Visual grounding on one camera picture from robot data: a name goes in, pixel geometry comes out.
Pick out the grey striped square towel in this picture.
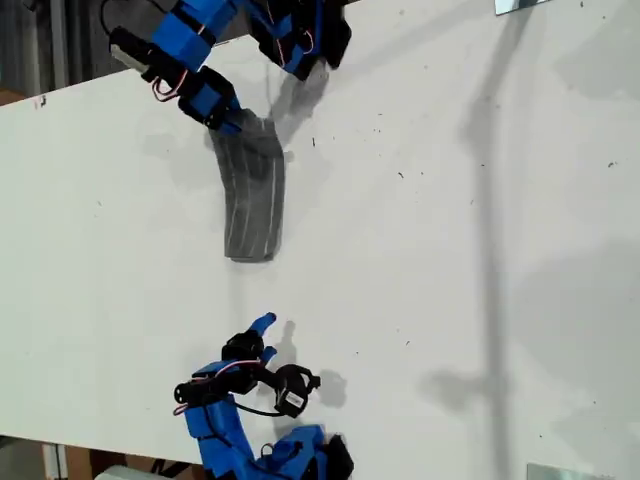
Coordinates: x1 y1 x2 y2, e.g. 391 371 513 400
205 110 288 264

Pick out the white grey container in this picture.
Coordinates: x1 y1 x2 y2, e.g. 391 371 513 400
96 464 157 480

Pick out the brown cardboard box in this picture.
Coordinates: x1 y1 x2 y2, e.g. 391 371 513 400
64 443 96 480

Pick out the black camera box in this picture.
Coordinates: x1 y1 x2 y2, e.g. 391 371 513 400
108 26 157 77
273 364 322 419

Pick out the black camera cable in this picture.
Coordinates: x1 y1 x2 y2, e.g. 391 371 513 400
99 0 175 37
232 399 281 418

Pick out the white bracket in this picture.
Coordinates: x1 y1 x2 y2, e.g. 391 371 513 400
41 442 69 480

